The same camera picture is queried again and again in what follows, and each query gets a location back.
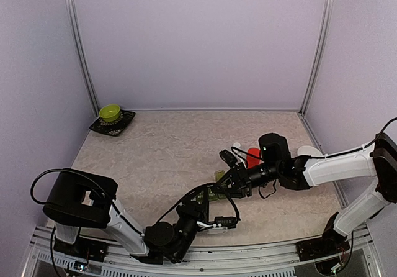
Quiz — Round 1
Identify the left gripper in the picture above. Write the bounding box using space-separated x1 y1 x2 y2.
174 186 210 262

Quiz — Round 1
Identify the white bowl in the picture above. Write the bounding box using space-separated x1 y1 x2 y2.
297 145 323 157

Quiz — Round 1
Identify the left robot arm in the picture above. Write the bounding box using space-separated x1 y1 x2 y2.
30 168 224 265

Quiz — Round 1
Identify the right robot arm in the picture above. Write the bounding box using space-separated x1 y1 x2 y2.
220 131 396 255

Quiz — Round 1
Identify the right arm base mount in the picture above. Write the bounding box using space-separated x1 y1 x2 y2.
296 237 350 261

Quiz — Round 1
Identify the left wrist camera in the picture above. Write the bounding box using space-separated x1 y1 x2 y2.
205 216 239 234

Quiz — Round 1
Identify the aluminium frame post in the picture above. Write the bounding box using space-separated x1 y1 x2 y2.
65 0 100 117
299 0 334 117

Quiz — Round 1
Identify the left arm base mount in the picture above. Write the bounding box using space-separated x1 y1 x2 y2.
54 237 108 262

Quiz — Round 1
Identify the right aluminium frame post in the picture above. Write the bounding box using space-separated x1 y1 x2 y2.
299 0 334 117

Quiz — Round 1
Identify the green pill organizer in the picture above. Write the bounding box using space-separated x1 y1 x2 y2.
194 169 229 202

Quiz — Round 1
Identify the left aluminium frame post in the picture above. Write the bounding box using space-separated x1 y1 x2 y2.
65 0 100 117

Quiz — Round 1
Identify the lime green bowl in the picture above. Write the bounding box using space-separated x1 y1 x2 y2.
99 104 121 122

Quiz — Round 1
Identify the red pill bottle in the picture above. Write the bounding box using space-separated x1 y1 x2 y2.
246 147 261 168

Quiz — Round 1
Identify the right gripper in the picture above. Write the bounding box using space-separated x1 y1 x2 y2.
211 162 281 199

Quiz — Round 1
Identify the front aluminium rail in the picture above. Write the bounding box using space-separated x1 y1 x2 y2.
21 225 382 277

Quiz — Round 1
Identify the black square tray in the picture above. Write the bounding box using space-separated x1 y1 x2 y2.
89 109 136 137

